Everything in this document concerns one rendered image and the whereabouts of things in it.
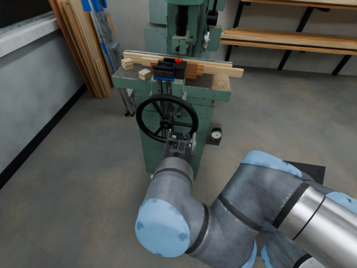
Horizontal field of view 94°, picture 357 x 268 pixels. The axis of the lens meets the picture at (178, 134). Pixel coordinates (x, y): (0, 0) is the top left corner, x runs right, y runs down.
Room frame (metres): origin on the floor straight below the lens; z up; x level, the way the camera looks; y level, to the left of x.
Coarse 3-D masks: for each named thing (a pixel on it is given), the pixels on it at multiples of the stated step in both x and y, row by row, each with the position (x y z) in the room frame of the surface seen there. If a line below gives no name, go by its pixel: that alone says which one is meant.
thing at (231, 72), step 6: (144, 60) 0.90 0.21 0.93; (150, 60) 0.90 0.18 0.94; (156, 60) 0.90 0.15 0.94; (204, 66) 0.87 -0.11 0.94; (210, 66) 0.87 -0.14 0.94; (216, 66) 0.87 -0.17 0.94; (222, 66) 0.88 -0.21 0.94; (204, 72) 0.87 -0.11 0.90; (210, 72) 0.87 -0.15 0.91; (216, 72) 0.86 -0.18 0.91; (222, 72) 0.86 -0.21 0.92; (228, 72) 0.86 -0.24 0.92; (234, 72) 0.86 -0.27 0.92; (240, 72) 0.85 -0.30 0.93
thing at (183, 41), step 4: (188, 32) 0.94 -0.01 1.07; (176, 36) 0.87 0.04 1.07; (180, 36) 0.88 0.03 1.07; (184, 36) 0.88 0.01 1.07; (188, 36) 0.91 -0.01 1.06; (172, 40) 0.85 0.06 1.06; (176, 40) 0.85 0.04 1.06; (180, 40) 0.84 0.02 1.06; (184, 40) 0.84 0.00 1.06; (188, 40) 0.93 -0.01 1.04; (172, 44) 0.85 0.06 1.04; (176, 44) 0.85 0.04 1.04; (180, 44) 0.84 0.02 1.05; (184, 44) 0.84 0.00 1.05; (188, 44) 0.95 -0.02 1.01; (172, 48) 0.85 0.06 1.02; (180, 48) 0.84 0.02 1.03; (184, 48) 0.84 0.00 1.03; (172, 52) 0.85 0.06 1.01; (176, 52) 0.85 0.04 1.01; (180, 52) 0.84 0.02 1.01; (184, 52) 0.84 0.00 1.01
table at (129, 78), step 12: (120, 72) 0.81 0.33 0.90; (132, 72) 0.82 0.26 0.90; (120, 84) 0.76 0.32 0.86; (132, 84) 0.75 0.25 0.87; (144, 84) 0.74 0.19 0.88; (192, 84) 0.74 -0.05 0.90; (204, 84) 0.75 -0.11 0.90; (192, 96) 0.72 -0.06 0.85; (204, 96) 0.72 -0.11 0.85; (216, 96) 0.71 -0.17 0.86; (228, 96) 0.70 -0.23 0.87
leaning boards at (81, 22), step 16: (48, 0) 1.77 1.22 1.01; (64, 0) 1.86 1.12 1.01; (80, 0) 2.02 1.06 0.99; (64, 16) 1.83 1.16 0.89; (80, 16) 1.88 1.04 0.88; (64, 32) 1.78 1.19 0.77; (80, 32) 1.83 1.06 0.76; (96, 32) 2.06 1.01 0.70; (80, 48) 1.82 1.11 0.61; (96, 48) 1.97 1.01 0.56; (80, 64) 1.81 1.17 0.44; (96, 64) 1.85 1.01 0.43; (96, 80) 1.80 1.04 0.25; (112, 80) 2.06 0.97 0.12; (96, 96) 1.82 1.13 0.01
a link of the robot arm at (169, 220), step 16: (160, 176) 0.16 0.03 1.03; (176, 176) 0.16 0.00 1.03; (160, 192) 0.12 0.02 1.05; (176, 192) 0.12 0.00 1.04; (144, 208) 0.09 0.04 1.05; (160, 208) 0.09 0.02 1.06; (176, 208) 0.09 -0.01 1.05; (192, 208) 0.10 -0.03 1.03; (144, 224) 0.07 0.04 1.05; (160, 224) 0.07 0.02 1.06; (176, 224) 0.07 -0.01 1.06; (192, 224) 0.08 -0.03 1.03; (144, 240) 0.06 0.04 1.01; (160, 240) 0.05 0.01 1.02; (176, 240) 0.05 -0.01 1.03; (192, 240) 0.06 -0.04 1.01; (176, 256) 0.04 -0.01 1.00
